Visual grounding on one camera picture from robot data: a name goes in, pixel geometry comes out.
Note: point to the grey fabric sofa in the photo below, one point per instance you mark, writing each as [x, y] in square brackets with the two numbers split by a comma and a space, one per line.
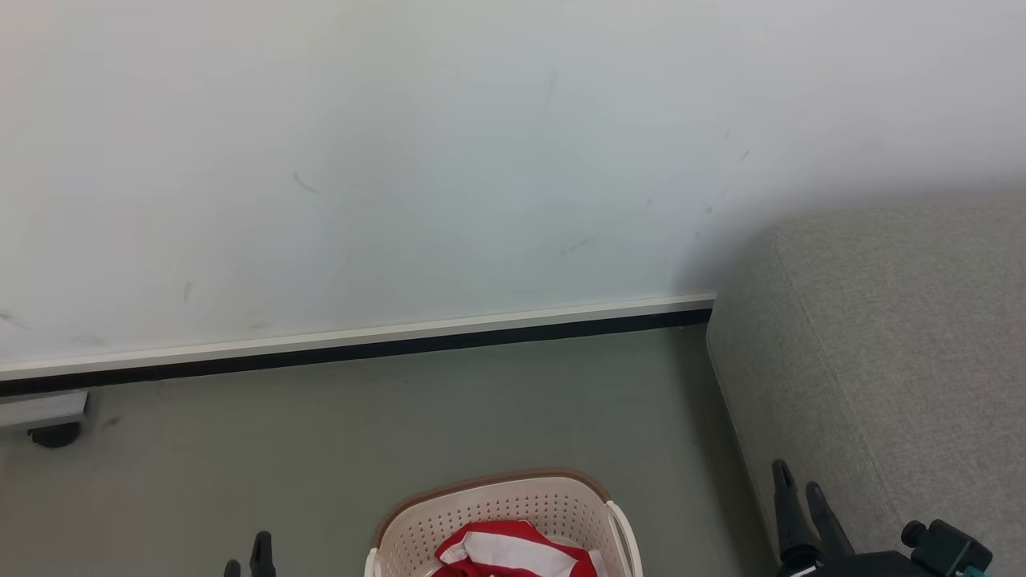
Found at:
[890, 353]

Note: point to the black round caster foot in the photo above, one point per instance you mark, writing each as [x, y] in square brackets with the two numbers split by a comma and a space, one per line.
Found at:
[54, 435]

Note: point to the red white striped garment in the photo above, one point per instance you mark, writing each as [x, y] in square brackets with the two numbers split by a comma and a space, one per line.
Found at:
[513, 551]

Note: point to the white and black baseboard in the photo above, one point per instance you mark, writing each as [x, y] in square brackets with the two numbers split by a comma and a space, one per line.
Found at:
[361, 344]

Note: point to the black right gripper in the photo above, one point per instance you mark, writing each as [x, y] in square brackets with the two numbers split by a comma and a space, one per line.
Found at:
[858, 566]

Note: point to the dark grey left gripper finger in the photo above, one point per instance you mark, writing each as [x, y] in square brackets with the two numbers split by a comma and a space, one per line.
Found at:
[263, 557]
[232, 570]

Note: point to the grey metal base bar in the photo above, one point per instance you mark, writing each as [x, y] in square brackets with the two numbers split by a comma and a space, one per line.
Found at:
[40, 409]

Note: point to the cream perforated laundry basket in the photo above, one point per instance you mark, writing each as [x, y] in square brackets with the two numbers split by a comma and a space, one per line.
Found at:
[513, 503]

